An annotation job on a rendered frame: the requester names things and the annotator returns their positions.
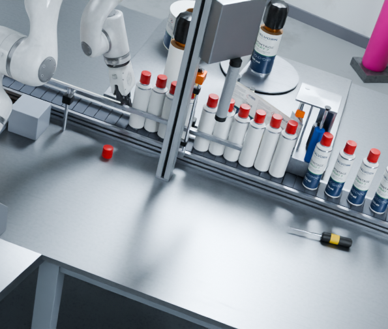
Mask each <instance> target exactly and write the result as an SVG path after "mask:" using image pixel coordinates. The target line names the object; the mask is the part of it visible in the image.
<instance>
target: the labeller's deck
mask: <svg viewBox="0 0 388 329"><path fill-rule="evenodd" d="M167 21H168V19H167V18H164V19H163V21H162V22H161V23H160V25H159V26H158V27H157V28H156V29H155V31H154V32H153V33H152V35H151V36H150V37H149V38H148V39H147V40H146V42H145V43H144V44H143V46H142V47H141V48H140V49H139V50H138V52H137V53H136V54H135V56H134V57H133V58H132V59H131V60H130V62H131V64H132V68H133V71H134V76H135V80H136V82H137V81H139V80H140V76H141V72H142V71H149V72H151V80H150V83H151V84H152V86H153V85H155V84H156V81H157V76H158V75H159V74H164V69H165V66H166V60H167V56H168V51H169V50H167V49H166V47H165V46H164V43H163V40H164V34H165V30H166V25H167ZM277 56H279V55H277ZM279 57H281V56H279ZM281 58H282V59H284V60H285V61H287V62H288V63H289V64H290V65H291V66H292V67H293V68H294V69H295V70H296V71H297V73H298V76H299V82H298V84H297V86H296V87H295V88H293V89H292V90H290V91H287V92H283V93H264V92H260V91H254V92H255V93H256V94H257V95H259V96H260V97H261V98H263V99H264V100H266V101H267V102H269V103H270V104H272V105H273V106H274V107H275V108H277V109H279V110H280V111H281V112H283V113H284V114H286V115H287V116H288V117H290V116H291V113H292V110H294V111H295V112H296V110H297V109H298V107H299V104H300V102H298V101H296V100H295V99H296V96H297V94H298V92H299V89H300V87H301V84H302V83H305V84H308V85H310V86H314V87H317V88H320V89H323V90H326V91H329V92H331V93H335V94H337V95H341V96H342V100H341V103H340V107H339V109H338V114H337V115H336V118H335V122H334V123H333V126H332V129H331V132H330V133H331V134H333V136H334V138H333V141H332V143H331V146H332V147H333V144H334V141H335V137H336V133H337V130H338V126H339V124H340V120H341V117H342V113H343V111H344V107H345V104H346V100H347V97H348V93H349V90H350V87H351V83H352V80H350V79H347V78H344V77H341V76H338V75H335V74H332V73H330V72H326V71H324V70H320V69H317V68H314V67H311V66H308V65H305V64H302V63H299V62H296V61H293V60H290V59H287V58H285V57H281ZM199 67H202V68H203V69H205V71H207V76H206V79H205V81H204V83H203V84H202V85H201V91H200V93H199V95H198V102H197V105H196V110H195V111H196V112H195V115H194V117H195V118H197V120H196V124H195V126H194V128H195V129H197V128H198V123H199V120H200V116H201V111H202V108H203V105H204V104H206V103H207V100H208V97H209V94H211V93H214V94H217V95H218V96H219V99H218V104H219V100H220V96H221V93H222V88H223V85H224V82H225V78H226V74H225V73H224V71H223V70H222V68H221V66H220V62H218V63H212V64H207V63H206V62H205V61H204V60H202V59H201V60H200V65H199ZM135 88H136V84H135V86H134V87H133V88H132V89H131V91H130V94H131V97H129V98H131V101H132V102H133V98H134V92H135ZM103 96H104V97H107V98H110V99H113V100H115V101H117V100H116V95H115V96H114V95H113V94H112V90H111V86H110V87H109V88H108V89H107V90H106V91H105V92H104V95H103ZM119 102H120V101H119ZM218 104H217V106H218ZM310 107H311V106H310V105H307V104H305V105H304V108H303V111H304V112H306V113H305V116H304V118H303V127H304V125H305V121H306V119H307V116H308V113H309V110H310ZM319 111H320V109H319V108H316V107H313V109H312V113H311V115H310V118H309V121H308V124H307V126H306V129H305V133H304V135H303V138H304V139H306V140H308V136H309V134H310V131H311V128H312V125H313V124H314V123H315V122H316V118H317V116H318V113H319ZM302 131H303V128H302ZM302 131H301V132H302ZM300 136H301V134H300ZM300 136H299V137H300Z"/></svg>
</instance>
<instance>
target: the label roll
mask: <svg viewBox="0 0 388 329"><path fill-rule="evenodd" d="M194 3H195V1H190V0H183V1H176V2H174V3H173V4H172V5H171V7H170V11H169V15H168V21H167V25H166V30H165V34H164V40H163V43H164V46H165V47H166V49H167V50H169V47H170V42H171V39H174V35H173V29H174V26H175V20H176V17H177V16H178V15H179V13H180V12H184V11H188V12H193V9H194Z"/></svg>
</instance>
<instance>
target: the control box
mask: <svg viewBox="0 0 388 329"><path fill-rule="evenodd" d="M266 3H267V0H213V2H212V5H211V9H210V13H209V18H208V21H207V26H206V29H205V34H204V38H203V42H202V46H201V51H200V56H199V57H200V58H201V59H202V60H204V61H205V62H206V63H207V64H212V63H218V62H221V61H226V60H229V59H235V58H238V57H243V56H247V55H251V54H252V51H253V49H254V45H255V41H256V37H257V35H258V31H259V28H260V24H261V19H262V17H263V13H264V10H265V6H266Z"/></svg>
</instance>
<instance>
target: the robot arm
mask: <svg viewBox="0 0 388 329"><path fill-rule="evenodd" d="M62 1H63V0H24V4H25V10H26V12H27V15H28V17H29V21H30V32H29V36H26V35H24V34H22V33H19V32H17V31H15V30H13V29H10V28H7V27H4V26H0V132H1V129H2V128H3V126H4V124H5V123H6V121H7V119H8V117H9V115H10V113H11V111H12V107H13V105H12V101H11V99H10V97H9V96H8V95H7V93H6V92H5V90H4V89H3V83H2V81H3V77H4V75H6V76H8V77H10V78H12V79H14V80H17V81H19V82H21V83H23V84H25V85H28V86H42V85H44V84H45V83H47V82H48V81H49V80H50V79H51V78H52V76H53V75H54V73H55V70H56V67H57V57H58V53H57V20H58V15H59V10H60V7H61V3H62ZM121 1H122V0H89V2H88V4H87V5H86V7H85V9H84V11H83V14H82V18H81V22H80V40H81V46H82V50H83V52H84V54H85V55H86V56H87V57H92V58H93V57H98V56H100V55H102V54H103V56H104V62H105V64H107V66H108V70H109V77H110V86H111V90H112V94H113V95H114V96H115V95H116V100H117V101H120V102H121V104H125V105H127V106H130V107H132V101H131V98H129V97H131V94H130V91H131V89H132V88H133V87H134V86H135V84H136V80H135V76H134V71H133V68H132V64H131V62H130V58H131V56H130V50H129V46H128V40H127V33H126V29H125V22H124V18H123V13H122V12H121V11H120V10H114V8H115V7H116V6H117V5H118V4H119V3H120V2H121Z"/></svg>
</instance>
